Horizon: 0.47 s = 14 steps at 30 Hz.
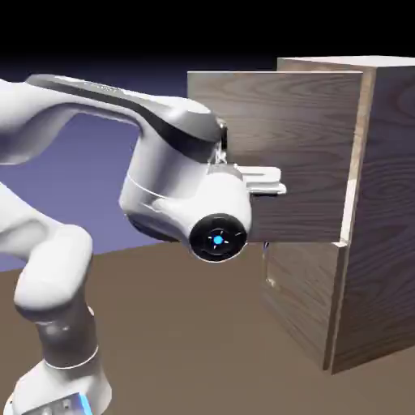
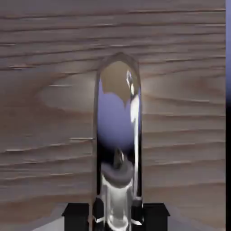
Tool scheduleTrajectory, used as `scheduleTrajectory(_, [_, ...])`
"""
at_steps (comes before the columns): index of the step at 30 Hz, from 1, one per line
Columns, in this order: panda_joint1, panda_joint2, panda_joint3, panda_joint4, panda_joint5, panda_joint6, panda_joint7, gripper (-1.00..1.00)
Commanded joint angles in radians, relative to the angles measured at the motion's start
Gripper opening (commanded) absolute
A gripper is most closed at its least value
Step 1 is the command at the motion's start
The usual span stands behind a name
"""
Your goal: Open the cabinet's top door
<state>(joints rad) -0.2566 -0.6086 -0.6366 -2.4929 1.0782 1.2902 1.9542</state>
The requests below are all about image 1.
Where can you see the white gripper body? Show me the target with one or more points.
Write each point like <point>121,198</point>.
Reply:
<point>264,181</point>

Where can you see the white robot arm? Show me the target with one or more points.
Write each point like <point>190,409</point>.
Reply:
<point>168,168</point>

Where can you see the large wooden cabinet door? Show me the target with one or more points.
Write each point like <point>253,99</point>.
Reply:
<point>291,123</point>

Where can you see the small wooden cabinet door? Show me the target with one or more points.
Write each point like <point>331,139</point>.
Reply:
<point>301,291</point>

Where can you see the wooden cabinet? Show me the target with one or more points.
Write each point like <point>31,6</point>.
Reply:
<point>382,194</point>

